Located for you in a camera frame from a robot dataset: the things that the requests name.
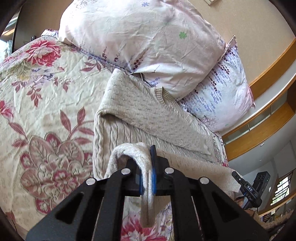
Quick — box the beige cable-knit sweater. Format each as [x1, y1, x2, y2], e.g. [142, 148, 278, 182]
[92, 68, 242, 227]

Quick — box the lavender print pillow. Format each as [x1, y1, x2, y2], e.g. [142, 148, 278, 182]
[178, 36, 255, 132]

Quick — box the floral bed quilt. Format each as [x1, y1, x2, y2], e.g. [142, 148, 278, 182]
[0, 29, 230, 241]

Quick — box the pink floral pillow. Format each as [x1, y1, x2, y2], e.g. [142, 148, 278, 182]
[58, 1, 226, 99]

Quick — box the person's right hand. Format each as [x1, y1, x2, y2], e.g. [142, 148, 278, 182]
[244, 208, 260, 220]

